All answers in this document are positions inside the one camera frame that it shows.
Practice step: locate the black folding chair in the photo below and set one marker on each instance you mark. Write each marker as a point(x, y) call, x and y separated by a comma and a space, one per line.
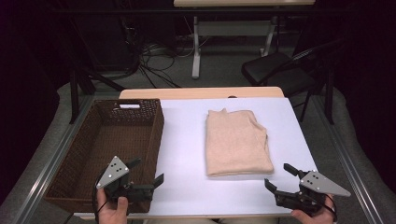
point(271, 70)

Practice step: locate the white table mat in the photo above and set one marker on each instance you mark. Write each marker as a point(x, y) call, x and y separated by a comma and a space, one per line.
point(186, 149)

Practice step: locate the person's right hand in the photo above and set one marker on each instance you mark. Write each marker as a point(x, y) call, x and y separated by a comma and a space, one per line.
point(320, 217)

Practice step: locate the black metal stand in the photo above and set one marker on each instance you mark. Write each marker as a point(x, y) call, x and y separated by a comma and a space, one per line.
point(74, 93)

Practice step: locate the white-legged desk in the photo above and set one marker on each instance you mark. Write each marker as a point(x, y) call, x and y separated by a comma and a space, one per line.
point(230, 28)

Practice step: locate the beige sweater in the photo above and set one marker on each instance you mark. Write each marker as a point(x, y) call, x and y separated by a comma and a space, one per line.
point(235, 143)

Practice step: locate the brown woven basket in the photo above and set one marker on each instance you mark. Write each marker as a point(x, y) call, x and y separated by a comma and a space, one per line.
point(109, 140)

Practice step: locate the metal floor rail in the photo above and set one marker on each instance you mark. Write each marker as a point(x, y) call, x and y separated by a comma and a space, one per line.
point(345, 161)
point(53, 161)

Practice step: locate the person's left hand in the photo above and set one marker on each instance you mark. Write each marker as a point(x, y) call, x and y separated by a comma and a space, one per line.
point(112, 213)

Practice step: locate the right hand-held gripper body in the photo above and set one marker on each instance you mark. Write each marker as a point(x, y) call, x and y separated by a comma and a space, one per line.
point(314, 183)

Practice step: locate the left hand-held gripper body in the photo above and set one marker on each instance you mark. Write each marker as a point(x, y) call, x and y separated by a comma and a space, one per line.
point(113, 171)

